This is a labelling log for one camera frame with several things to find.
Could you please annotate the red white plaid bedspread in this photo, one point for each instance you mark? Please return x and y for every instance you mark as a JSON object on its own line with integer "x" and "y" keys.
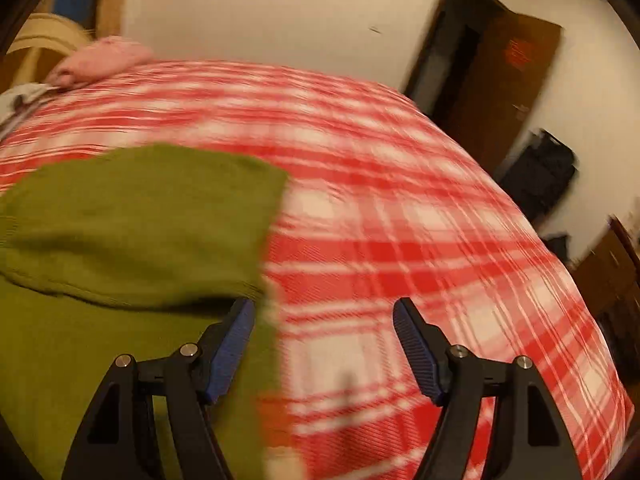
{"x": 379, "y": 204}

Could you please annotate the pink pillow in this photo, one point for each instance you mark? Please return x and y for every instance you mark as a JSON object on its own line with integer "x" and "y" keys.
{"x": 103, "y": 58}

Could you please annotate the black bag by wall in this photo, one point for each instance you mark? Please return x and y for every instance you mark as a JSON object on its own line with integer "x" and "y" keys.
{"x": 540, "y": 176}

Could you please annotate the green striped knit sweater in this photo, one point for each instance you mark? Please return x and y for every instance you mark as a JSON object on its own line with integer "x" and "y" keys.
{"x": 134, "y": 251}

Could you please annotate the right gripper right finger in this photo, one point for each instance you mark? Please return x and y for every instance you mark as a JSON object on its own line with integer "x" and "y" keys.
{"x": 528, "y": 438}

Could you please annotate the white grey patterned pillow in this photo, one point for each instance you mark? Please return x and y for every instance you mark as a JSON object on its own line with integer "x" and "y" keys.
{"x": 19, "y": 102}

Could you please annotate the brown wooden dresser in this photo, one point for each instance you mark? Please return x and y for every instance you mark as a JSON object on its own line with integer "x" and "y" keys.
{"x": 608, "y": 280}

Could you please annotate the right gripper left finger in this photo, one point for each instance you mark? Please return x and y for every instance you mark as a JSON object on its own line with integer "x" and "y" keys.
{"x": 117, "y": 438}

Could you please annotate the beige round headboard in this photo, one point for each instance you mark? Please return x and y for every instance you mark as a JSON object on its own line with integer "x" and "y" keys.
{"x": 42, "y": 42}

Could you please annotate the brown wooden door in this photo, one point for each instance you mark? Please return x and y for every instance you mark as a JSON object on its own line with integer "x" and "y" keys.
{"x": 479, "y": 72}

